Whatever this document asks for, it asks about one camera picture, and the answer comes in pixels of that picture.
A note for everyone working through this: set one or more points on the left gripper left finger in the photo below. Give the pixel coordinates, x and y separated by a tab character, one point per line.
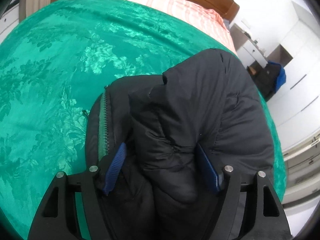
57	217

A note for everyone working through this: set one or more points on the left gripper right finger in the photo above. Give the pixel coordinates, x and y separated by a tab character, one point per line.
247	201

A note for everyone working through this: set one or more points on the black puffer jacket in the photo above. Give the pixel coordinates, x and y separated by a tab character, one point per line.
208	100

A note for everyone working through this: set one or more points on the white wardrobe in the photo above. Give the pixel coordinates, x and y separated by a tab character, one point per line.
295	107

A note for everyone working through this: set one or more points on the black and blue hanging coat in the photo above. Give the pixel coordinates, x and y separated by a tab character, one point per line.
268	79

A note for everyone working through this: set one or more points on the green patterned bedspread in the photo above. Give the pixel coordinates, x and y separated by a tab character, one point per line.
54	66

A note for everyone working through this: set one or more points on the white desk with drawer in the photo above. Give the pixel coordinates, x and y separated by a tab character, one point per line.
247	51

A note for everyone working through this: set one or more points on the pink plaid bed sheet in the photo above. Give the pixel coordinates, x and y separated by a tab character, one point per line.
206	20

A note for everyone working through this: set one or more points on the white side cabinet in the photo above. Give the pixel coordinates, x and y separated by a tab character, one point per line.
9	19

